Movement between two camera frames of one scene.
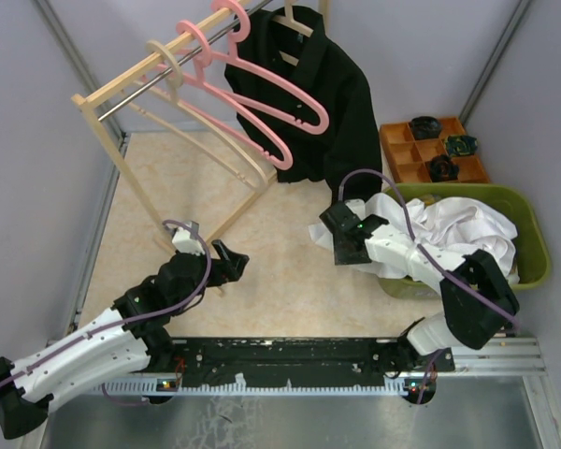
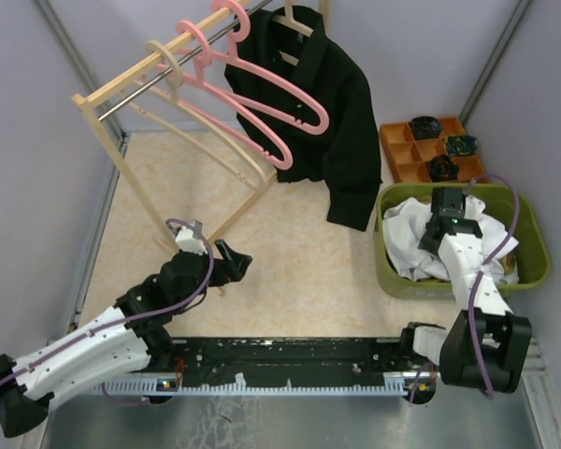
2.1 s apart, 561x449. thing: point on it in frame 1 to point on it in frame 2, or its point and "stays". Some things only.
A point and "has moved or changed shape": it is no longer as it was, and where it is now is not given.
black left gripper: x=229 y=267 stays
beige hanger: x=288 y=21 stays
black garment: x=301 y=104 stays
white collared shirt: x=458 y=224 has moved or changed shape
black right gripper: x=341 y=256 to x=426 y=243
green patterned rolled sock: x=461 y=145 stays
